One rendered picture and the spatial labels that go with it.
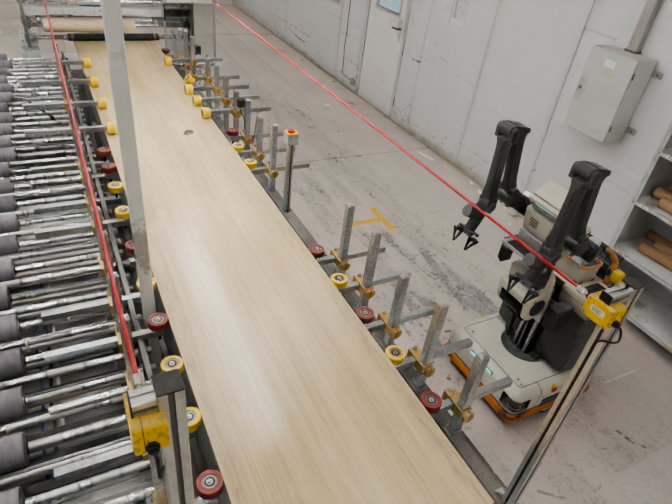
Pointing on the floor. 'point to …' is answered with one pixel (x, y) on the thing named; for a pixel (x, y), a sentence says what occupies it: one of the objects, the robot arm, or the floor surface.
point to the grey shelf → (641, 222)
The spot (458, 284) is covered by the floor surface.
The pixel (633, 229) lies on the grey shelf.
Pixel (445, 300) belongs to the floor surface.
